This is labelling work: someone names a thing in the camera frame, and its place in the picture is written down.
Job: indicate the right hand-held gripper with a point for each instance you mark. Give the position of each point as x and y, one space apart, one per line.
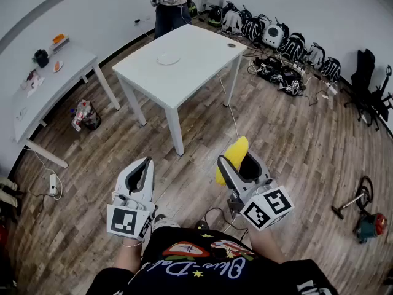
267 207

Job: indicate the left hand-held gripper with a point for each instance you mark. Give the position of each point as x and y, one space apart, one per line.
129 217

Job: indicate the white plate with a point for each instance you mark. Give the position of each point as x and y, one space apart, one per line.
168 58

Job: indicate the person's left forearm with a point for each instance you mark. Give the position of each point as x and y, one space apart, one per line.
129 257

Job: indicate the person's right forearm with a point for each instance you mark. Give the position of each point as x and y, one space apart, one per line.
265 244

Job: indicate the person's grey shoe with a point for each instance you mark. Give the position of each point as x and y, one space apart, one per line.
164 221

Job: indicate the black trash bin with bag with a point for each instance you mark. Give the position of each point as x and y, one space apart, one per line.
87 115

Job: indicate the white power strip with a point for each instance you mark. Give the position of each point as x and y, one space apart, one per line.
331 88
53 184

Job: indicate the person's black printed shirt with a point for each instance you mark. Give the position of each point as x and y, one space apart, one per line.
215 266

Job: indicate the pile of black grippers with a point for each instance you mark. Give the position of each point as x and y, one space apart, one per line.
279 74

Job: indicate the white square table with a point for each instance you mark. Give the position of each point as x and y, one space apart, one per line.
190 72

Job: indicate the long grey side table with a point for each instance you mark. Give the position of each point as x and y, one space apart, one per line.
58 88

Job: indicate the teal red vacuum cleaner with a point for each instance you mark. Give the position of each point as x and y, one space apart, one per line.
368 223

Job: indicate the row of black white backpacks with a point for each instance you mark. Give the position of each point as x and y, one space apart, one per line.
294 45

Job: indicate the white round device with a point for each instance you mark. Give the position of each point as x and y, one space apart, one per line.
272 35

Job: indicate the white paper sheet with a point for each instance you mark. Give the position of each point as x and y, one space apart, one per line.
35 86

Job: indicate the black office chair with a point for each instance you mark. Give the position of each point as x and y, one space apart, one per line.
368 84

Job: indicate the orange item on grey box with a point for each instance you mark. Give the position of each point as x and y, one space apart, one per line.
59 41

